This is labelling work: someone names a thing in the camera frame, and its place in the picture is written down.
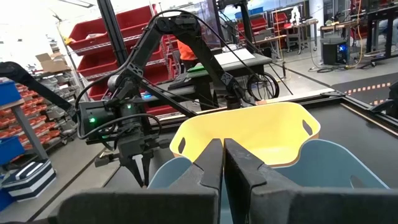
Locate black frame post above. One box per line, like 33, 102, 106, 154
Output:
216, 0, 255, 54
96, 0, 129, 67

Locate white paper sheet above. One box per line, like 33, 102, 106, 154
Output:
213, 49, 256, 66

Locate rack of small orange bins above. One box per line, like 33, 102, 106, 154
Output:
0, 83, 62, 152

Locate black white striped box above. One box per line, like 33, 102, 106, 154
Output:
1, 159, 57, 203

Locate black slanted frame bar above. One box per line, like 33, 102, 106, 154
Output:
140, 81, 198, 118

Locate yellow plastic bin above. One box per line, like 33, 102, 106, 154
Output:
169, 101, 321, 169

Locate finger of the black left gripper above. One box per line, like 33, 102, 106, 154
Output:
120, 157, 145, 188
142, 152, 154, 186

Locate distant red storage bins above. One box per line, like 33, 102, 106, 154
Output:
235, 11, 289, 42

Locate black table clamp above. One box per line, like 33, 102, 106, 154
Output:
369, 80, 398, 119

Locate rack of small gray drawers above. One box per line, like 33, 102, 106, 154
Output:
39, 70, 78, 146

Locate white figure on workbench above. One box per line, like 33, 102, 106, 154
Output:
290, 5, 302, 26

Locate gray metal workbench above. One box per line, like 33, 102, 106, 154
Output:
285, 17, 320, 52

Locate black cable coil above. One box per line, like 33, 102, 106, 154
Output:
246, 72, 280, 101

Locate blue plastic bin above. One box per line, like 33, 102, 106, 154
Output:
147, 138, 389, 224

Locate black padded bar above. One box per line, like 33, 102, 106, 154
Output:
0, 61, 76, 119

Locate open cardboard box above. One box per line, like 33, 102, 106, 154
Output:
34, 52, 72, 73

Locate blue storage bin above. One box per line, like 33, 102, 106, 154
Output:
0, 77, 23, 107
0, 136, 26, 166

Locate person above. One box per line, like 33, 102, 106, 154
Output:
176, 39, 216, 111

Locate gray work desk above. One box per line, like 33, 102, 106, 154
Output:
186, 49, 273, 111

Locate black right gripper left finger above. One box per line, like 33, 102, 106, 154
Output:
48, 138, 223, 224

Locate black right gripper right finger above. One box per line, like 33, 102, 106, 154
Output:
224, 138, 398, 224

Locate black table mat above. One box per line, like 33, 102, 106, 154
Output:
102, 102, 398, 190

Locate large red storage bin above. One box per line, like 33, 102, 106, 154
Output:
76, 43, 171, 82
145, 104, 178, 117
88, 80, 113, 101
67, 4, 157, 57

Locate black orange-striped floor mat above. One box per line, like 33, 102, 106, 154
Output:
331, 73, 398, 106

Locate green-framed tablet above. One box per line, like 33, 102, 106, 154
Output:
187, 63, 216, 75

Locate orange-yellow power cable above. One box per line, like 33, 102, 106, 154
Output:
344, 0, 365, 70

